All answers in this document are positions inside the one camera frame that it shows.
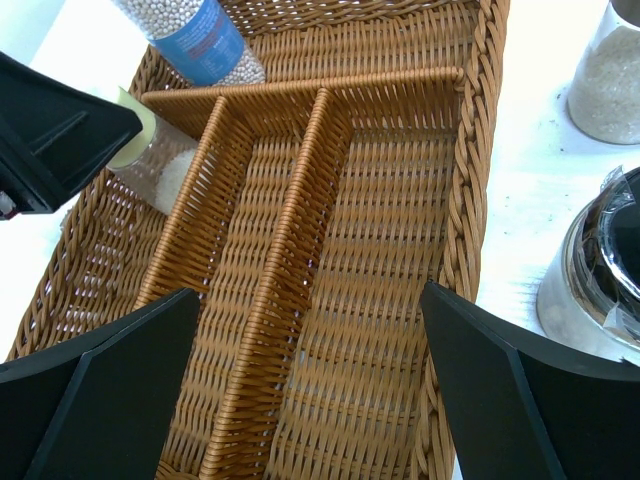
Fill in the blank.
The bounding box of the yellow cap spice bottle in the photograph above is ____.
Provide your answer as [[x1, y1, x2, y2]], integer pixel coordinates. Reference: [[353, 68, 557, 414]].
[[107, 87, 198, 215]]

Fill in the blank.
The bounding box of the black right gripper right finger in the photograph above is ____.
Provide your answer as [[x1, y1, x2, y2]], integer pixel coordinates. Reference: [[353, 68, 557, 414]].
[[421, 282, 639, 479]]

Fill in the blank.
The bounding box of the black knob cap jar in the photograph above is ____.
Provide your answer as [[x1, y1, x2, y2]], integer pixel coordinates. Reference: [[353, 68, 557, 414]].
[[536, 167, 639, 365]]

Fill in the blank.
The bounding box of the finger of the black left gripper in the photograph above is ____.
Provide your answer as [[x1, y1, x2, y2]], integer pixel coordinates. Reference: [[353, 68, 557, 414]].
[[1, 54, 143, 214]]

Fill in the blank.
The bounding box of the blue label silver cap bottle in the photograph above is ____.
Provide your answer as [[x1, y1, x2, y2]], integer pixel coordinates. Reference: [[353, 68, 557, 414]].
[[114, 0, 266, 86]]

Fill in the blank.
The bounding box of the brown wicker divided basket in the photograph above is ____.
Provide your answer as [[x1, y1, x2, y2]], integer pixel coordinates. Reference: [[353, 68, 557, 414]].
[[8, 1, 509, 479]]

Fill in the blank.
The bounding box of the black cap sugar grinder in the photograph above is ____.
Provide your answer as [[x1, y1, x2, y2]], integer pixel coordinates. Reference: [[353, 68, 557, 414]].
[[567, 0, 639, 145]]

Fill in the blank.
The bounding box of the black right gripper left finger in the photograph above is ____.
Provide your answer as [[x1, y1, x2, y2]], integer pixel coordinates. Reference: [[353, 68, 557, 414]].
[[1, 288, 200, 479]]

